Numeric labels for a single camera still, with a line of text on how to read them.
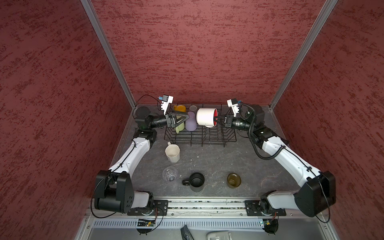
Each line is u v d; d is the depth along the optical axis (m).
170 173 0.85
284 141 0.98
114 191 0.41
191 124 0.59
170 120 0.60
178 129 0.98
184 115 0.62
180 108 1.03
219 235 0.65
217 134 1.00
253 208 0.74
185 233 0.66
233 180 0.83
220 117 0.69
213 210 0.74
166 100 0.64
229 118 0.65
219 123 0.68
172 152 0.88
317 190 0.40
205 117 0.65
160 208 0.74
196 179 0.81
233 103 0.67
